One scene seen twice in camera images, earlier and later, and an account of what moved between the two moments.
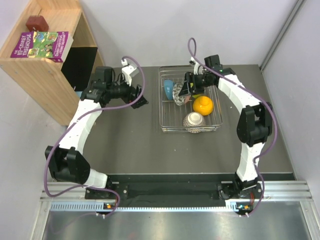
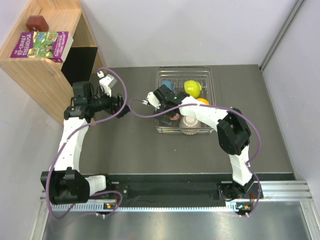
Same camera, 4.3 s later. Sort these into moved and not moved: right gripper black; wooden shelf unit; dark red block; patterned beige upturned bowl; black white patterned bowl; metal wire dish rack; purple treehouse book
Moved: black white patterned bowl; patterned beige upturned bowl; right gripper black
Not moved: metal wire dish rack; wooden shelf unit; purple treehouse book; dark red block
